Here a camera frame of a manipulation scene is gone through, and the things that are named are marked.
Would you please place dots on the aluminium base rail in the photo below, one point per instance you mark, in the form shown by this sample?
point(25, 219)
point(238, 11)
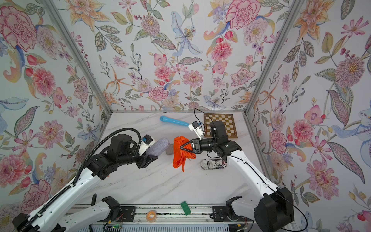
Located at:
point(173, 214)

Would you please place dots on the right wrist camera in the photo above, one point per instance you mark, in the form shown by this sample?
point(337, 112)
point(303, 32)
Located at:
point(197, 128)

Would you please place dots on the orange fluffy cloth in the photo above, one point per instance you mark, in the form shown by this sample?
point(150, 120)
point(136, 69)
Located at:
point(180, 156)

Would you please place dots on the blue cylindrical case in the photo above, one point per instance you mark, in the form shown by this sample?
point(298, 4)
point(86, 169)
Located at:
point(173, 121)

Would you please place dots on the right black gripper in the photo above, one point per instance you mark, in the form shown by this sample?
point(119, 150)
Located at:
point(198, 146)

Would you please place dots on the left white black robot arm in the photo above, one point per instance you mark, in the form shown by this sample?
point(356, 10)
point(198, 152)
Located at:
point(52, 215)

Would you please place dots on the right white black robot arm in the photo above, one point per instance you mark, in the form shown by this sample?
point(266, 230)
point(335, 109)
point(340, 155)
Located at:
point(269, 206)

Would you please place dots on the grey beige eyeglass case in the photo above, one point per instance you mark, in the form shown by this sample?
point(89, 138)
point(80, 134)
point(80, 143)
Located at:
point(170, 150)

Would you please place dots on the purple eyeglass case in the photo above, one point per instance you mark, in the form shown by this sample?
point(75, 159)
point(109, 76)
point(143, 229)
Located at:
point(158, 147)

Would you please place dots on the orange tape roll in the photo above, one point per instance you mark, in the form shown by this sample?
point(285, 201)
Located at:
point(151, 216)

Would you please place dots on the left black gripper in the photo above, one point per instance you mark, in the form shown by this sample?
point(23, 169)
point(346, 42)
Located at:
point(145, 162)

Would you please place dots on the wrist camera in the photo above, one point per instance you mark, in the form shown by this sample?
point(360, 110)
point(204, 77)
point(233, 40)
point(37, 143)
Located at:
point(146, 142)
point(197, 128)

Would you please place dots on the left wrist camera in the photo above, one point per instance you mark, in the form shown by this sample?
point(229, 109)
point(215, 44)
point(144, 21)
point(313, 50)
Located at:
point(146, 142)

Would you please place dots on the green plastic block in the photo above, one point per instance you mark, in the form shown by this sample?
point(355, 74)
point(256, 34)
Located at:
point(186, 209)

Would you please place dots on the wooden chessboard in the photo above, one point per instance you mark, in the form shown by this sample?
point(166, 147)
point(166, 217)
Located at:
point(226, 119)

